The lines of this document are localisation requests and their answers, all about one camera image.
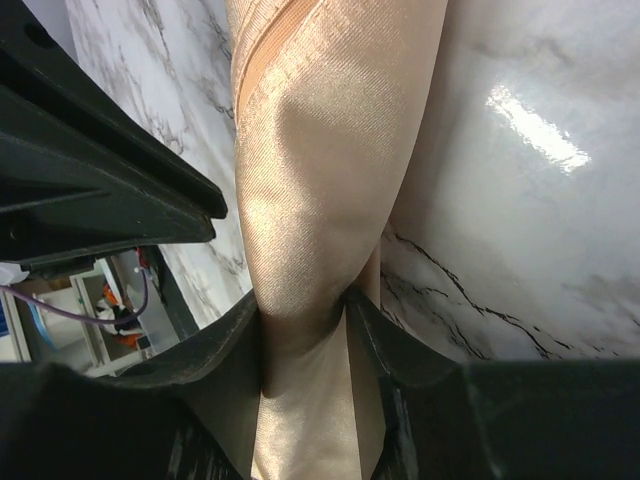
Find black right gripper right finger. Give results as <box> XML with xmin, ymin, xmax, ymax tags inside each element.
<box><xmin>344</xmin><ymin>288</ymin><xmax>639</xmax><ymax>479</ymax></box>

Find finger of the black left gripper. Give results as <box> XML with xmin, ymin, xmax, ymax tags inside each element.
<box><xmin>1</xmin><ymin>1</ymin><xmax>228</xmax><ymax>219</ymax></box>
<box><xmin>1</xmin><ymin>89</ymin><xmax>215</xmax><ymax>265</ymax></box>

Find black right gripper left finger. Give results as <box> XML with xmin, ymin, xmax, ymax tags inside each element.
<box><xmin>1</xmin><ymin>294</ymin><xmax>261</xmax><ymax>479</ymax></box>

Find peach cloth napkin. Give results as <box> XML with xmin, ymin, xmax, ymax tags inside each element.
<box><xmin>226</xmin><ymin>1</ymin><xmax>447</xmax><ymax>479</ymax></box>

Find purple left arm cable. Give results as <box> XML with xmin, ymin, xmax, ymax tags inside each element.
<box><xmin>0</xmin><ymin>267</ymin><xmax>151</xmax><ymax>329</ymax></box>

